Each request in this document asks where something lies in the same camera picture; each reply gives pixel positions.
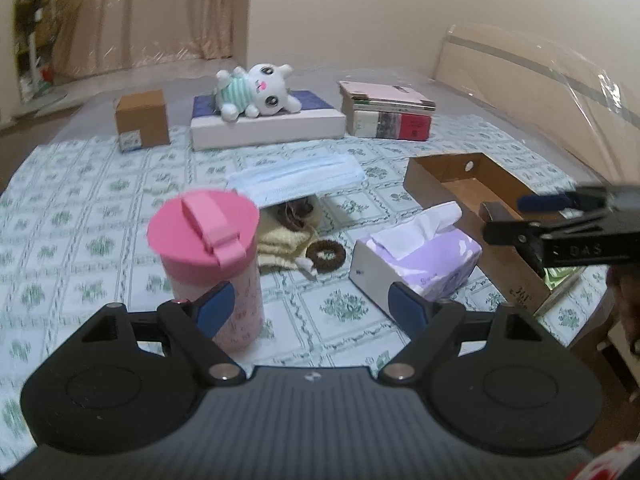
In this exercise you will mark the white flat box blue top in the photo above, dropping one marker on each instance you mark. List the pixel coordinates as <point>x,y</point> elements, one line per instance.
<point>260,132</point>

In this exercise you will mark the yellow towel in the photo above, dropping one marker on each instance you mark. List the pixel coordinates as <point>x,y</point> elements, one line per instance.
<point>280,250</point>

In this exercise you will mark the thin white book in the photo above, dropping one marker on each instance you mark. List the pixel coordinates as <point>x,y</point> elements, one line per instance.
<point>390,108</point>

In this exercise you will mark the blue face mask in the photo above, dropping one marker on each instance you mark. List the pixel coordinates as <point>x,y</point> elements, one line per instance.
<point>300,177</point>

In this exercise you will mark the person's red white clothing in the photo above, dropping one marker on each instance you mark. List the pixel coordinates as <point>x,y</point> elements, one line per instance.
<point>617,462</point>

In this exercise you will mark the thick box red label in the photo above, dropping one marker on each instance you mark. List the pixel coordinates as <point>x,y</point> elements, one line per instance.
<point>380,125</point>

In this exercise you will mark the cluttered shelf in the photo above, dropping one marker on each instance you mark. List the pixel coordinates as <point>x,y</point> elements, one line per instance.
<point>40,60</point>

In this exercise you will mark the small brown cardboard box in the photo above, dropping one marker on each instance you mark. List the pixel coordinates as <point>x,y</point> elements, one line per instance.
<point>142,115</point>

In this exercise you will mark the brown hair scrunchie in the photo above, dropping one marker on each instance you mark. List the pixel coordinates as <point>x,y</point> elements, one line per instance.
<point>292,217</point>
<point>336,250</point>

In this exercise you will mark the green floral tablecloth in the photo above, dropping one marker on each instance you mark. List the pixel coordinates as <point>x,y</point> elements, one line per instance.
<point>100,200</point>

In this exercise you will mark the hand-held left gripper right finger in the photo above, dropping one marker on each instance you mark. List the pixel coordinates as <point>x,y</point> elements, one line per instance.
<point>407,305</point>

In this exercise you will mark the pink lidded cup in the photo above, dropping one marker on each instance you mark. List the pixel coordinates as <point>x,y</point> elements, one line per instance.
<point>200,230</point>

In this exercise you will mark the purple tissue pack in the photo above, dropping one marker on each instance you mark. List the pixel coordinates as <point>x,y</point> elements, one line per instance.
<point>440,260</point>

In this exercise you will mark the green cleaning cloth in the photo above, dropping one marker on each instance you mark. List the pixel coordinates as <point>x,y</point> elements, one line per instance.
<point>560,277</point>

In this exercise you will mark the cardboard tray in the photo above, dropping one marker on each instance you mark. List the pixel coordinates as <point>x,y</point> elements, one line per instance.
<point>450,172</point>

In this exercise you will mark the beige curtain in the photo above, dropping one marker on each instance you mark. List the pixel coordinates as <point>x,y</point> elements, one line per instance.
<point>150,10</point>

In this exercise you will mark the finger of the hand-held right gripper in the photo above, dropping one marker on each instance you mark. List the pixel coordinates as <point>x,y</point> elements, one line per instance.
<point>545,201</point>
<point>505,232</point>

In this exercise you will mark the plastic wrapped wooden headboard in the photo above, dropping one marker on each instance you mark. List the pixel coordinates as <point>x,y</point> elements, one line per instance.
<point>525,90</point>

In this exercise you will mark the pink cover book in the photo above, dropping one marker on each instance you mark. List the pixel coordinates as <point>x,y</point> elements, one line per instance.
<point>385,91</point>

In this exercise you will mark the white plush toy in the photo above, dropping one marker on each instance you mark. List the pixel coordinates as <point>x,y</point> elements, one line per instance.
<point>265,87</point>

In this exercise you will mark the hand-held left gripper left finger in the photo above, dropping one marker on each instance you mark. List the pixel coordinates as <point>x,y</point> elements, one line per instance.
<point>217,307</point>

